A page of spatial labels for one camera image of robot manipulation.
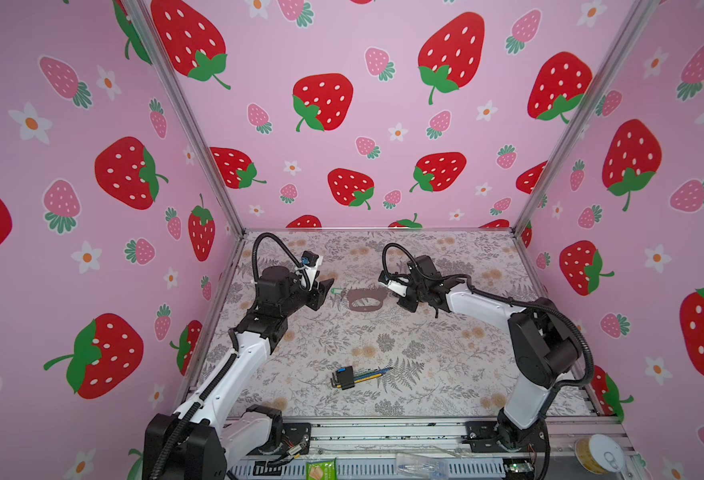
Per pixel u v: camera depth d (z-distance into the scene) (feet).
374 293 3.24
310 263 2.21
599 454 2.21
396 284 2.69
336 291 3.38
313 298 2.32
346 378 2.75
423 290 2.41
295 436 2.46
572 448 2.40
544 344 1.58
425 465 2.28
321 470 2.25
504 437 2.18
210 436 1.34
